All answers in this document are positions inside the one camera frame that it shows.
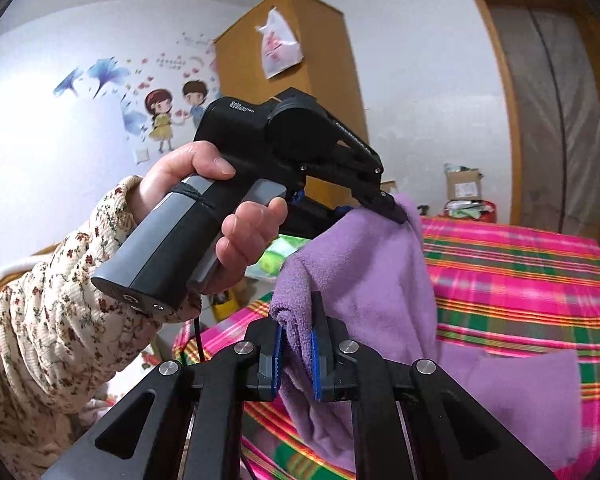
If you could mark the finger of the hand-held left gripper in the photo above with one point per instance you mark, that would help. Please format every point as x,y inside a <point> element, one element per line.
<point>370,175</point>
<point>310,217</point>

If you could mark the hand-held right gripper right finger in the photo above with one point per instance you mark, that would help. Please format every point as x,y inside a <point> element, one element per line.
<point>316,365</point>

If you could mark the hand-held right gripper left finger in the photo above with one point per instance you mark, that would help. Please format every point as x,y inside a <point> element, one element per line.
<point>277,365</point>

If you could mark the purple fleece garment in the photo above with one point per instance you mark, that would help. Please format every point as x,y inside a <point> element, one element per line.
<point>370,270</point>

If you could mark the person's left forearm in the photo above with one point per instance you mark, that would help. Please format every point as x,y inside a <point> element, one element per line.
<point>55,335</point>

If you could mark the person's left hand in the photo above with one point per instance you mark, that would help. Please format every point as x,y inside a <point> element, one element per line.
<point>250,240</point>

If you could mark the lime green tissue pack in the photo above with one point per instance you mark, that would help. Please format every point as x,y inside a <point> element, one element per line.
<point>275,262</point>

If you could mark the yellow bag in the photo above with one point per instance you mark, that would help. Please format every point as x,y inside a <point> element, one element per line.
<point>225,307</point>

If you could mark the white plastic bag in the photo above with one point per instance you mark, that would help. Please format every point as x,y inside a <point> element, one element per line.
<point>280,50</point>

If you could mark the red basket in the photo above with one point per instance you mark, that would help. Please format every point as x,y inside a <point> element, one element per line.
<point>455,208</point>

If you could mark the brown cardboard box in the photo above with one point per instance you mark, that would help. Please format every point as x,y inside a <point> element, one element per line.
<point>462,187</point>

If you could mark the wooden wardrobe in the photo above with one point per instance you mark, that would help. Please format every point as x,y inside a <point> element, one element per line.
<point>325,50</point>

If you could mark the pink green plaid blanket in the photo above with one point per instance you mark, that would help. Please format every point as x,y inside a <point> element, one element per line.
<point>505,270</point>

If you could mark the translucent door curtain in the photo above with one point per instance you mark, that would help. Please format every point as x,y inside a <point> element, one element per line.
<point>545,110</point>

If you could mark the cartoon wall sticker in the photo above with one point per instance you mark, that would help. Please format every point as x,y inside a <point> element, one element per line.
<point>160,115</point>

